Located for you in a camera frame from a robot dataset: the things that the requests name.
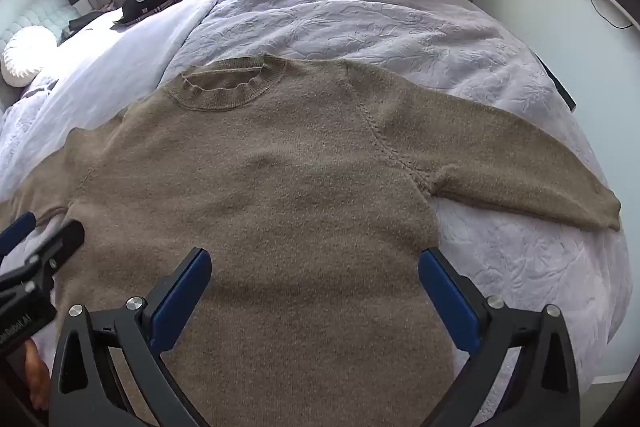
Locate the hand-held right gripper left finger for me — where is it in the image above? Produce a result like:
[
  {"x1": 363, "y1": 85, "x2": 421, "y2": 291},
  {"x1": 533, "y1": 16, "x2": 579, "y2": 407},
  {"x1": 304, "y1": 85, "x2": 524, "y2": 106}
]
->
[{"x1": 48, "y1": 248, "x2": 213, "y2": 427}]

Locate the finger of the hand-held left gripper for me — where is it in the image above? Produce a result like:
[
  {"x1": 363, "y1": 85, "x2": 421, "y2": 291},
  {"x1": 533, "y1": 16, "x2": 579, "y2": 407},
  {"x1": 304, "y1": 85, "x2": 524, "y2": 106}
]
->
[
  {"x1": 0, "y1": 212, "x2": 37, "y2": 259},
  {"x1": 0, "y1": 221, "x2": 86, "y2": 289}
]

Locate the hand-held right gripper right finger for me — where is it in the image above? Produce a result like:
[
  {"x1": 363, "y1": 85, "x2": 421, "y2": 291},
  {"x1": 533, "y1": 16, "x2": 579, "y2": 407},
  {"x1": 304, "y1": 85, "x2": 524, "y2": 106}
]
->
[{"x1": 418, "y1": 248, "x2": 581, "y2": 427}]

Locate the brown knit sweater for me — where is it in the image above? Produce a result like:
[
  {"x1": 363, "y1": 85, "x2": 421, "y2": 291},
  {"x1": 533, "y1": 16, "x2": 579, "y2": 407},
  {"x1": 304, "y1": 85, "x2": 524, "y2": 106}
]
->
[{"x1": 0, "y1": 53, "x2": 622, "y2": 427}]

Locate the person's left hand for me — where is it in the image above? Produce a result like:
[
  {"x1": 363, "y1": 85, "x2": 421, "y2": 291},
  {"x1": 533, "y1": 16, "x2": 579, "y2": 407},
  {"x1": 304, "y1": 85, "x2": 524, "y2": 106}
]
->
[{"x1": 24, "y1": 339, "x2": 52, "y2": 410}]

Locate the round white pillow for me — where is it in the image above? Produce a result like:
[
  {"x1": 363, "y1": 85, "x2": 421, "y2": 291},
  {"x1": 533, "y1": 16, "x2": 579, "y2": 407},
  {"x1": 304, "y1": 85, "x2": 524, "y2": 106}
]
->
[{"x1": 1, "y1": 26, "x2": 58, "y2": 88}]

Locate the pale bed sheet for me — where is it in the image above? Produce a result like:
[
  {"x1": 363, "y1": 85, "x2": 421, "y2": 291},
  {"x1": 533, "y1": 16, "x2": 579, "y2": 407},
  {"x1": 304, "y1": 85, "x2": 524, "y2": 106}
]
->
[{"x1": 0, "y1": 0, "x2": 221, "y2": 178}]

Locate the grey tufted headboard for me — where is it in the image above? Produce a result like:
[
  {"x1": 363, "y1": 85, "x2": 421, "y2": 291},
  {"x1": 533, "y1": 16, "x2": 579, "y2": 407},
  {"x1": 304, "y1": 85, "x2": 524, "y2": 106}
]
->
[{"x1": 0, "y1": 0, "x2": 81, "y2": 52}]

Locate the bed with lilac quilt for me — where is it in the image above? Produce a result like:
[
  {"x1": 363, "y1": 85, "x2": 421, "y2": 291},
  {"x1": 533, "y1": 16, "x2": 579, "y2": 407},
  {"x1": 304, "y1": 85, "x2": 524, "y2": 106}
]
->
[{"x1": 0, "y1": 0, "x2": 633, "y2": 427}]

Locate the dark bed frame edge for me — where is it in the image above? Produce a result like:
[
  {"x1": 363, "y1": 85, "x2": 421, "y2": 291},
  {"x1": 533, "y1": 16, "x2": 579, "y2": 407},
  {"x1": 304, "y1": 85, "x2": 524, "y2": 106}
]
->
[{"x1": 536, "y1": 52, "x2": 577, "y2": 112}]

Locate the black cable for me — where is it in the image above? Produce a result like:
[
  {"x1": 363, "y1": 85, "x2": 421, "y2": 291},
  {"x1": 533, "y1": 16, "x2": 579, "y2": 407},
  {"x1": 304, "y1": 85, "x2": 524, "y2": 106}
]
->
[{"x1": 586, "y1": 0, "x2": 634, "y2": 30}]

